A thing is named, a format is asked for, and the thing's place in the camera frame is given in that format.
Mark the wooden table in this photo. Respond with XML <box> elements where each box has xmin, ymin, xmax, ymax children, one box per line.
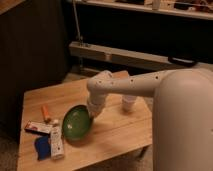
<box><xmin>17</xmin><ymin>79</ymin><xmax>152</xmax><ymax>171</ymax></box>

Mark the red white black box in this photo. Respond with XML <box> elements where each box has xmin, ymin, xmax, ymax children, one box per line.
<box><xmin>25</xmin><ymin>121</ymin><xmax>52</xmax><ymax>134</ymax></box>

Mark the green ceramic bowl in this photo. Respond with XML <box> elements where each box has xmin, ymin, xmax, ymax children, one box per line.
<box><xmin>62</xmin><ymin>105</ymin><xmax>93</xmax><ymax>141</ymax></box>

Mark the grey metal beam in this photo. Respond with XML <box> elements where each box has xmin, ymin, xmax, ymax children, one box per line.
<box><xmin>68</xmin><ymin>41</ymin><xmax>213</xmax><ymax>77</ymax></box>

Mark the blue sponge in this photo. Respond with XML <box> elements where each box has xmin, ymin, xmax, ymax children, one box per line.
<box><xmin>34</xmin><ymin>136</ymin><xmax>51</xmax><ymax>160</ymax></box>

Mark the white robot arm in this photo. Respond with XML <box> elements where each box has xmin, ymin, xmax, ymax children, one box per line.
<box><xmin>87</xmin><ymin>68</ymin><xmax>213</xmax><ymax>171</ymax></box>

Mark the cluttered shelf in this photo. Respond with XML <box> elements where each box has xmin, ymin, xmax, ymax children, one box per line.
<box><xmin>76</xmin><ymin>0</ymin><xmax>213</xmax><ymax>21</ymax></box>

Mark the metal pole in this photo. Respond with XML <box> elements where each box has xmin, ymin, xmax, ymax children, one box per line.
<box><xmin>72</xmin><ymin>0</ymin><xmax>83</xmax><ymax>46</ymax></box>

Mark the black handle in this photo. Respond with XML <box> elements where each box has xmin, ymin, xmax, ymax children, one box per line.
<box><xmin>168</xmin><ymin>57</ymin><xmax>198</xmax><ymax>67</ymax></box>

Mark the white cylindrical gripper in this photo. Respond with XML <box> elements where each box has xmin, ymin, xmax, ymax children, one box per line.
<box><xmin>87</xmin><ymin>96</ymin><xmax>106</xmax><ymax>117</ymax></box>

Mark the white paper cup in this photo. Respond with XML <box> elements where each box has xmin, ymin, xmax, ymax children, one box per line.
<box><xmin>122</xmin><ymin>95</ymin><xmax>137</xmax><ymax>111</ymax></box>

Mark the orange marker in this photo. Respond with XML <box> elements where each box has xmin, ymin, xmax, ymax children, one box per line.
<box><xmin>41</xmin><ymin>105</ymin><xmax>51</xmax><ymax>122</ymax></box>

